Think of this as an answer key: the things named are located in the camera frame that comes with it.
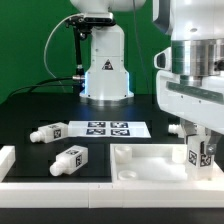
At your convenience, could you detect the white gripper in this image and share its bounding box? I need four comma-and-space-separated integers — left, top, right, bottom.
154, 47, 224, 156

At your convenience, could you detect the white square tabletop tray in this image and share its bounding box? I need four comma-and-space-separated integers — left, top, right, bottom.
110, 144, 224, 182

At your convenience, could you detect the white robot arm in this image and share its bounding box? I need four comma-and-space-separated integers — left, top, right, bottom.
70, 0, 224, 155

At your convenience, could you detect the white fiducial marker sheet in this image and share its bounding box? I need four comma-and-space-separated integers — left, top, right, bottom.
68, 121, 151, 138

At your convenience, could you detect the white U-shaped obstacle fence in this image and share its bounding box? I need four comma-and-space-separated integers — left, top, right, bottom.
0, 146, 224, 208

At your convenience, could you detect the black camera on stand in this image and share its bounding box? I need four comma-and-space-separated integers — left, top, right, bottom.
65, 13, 116, 81

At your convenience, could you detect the black cable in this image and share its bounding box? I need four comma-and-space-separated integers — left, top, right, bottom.
8, 14, 84, 99

